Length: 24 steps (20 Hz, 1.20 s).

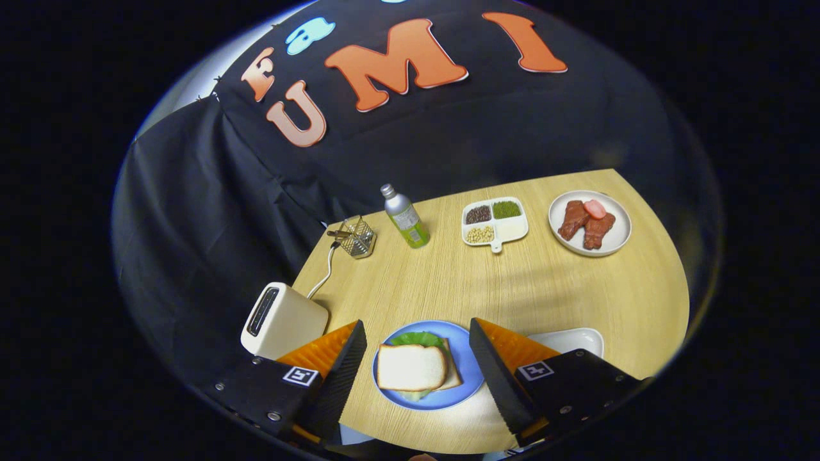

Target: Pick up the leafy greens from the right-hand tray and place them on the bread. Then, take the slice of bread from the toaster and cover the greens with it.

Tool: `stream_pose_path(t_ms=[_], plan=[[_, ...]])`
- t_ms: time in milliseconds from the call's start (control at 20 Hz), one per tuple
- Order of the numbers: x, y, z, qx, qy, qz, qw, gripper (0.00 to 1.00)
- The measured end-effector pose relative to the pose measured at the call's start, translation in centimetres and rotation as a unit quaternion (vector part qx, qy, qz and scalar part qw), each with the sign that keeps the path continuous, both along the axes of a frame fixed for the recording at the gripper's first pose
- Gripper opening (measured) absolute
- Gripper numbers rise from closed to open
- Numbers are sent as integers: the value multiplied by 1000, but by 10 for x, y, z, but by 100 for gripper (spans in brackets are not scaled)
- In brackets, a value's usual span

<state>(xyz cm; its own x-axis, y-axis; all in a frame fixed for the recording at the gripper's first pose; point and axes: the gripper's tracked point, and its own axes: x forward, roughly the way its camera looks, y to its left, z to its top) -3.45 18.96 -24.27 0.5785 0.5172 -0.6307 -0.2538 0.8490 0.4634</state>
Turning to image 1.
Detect green labelled metal bottle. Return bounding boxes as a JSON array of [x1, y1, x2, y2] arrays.
[[381, 184, 431, 249]]

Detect white power cable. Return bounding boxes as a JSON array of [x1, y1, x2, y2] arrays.
[[306, 242, 340, 300]]

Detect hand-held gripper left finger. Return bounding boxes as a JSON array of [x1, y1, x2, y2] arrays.
[[204, 319, 368, 446]]

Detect toasted bread slice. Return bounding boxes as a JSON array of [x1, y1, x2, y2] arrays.
[[376, 344, 448, 392]]

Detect white rectangular dish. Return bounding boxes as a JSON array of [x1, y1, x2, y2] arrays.
[[527, 327, 605, 359]]

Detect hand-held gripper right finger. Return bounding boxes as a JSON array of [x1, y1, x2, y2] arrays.
[[469, 318, 654, 449]]

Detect blue plate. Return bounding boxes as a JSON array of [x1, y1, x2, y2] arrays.
[[372, 320, 486, 411]]

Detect wire mesh basket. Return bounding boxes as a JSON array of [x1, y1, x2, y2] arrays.
[[338, 215, 377, 259]]

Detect round white plate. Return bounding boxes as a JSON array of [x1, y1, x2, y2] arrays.
[[548, 190, 632, 257]]

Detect cream toaster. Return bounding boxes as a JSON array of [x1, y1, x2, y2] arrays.
[[240, 282, 330, 360]]

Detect brown meat piece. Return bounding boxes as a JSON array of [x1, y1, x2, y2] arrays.
[[583, 213, 616, 250], [557, 200, 591, 241]]

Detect white divided dish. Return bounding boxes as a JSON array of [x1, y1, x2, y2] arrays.
[[461, 196, 530, 254]]

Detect white bread slice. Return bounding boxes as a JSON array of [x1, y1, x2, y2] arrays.
[[434, 338, 463, 392]]

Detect green lettuce leaf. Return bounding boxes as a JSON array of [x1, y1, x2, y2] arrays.
[[389, 330, 450, 403]]

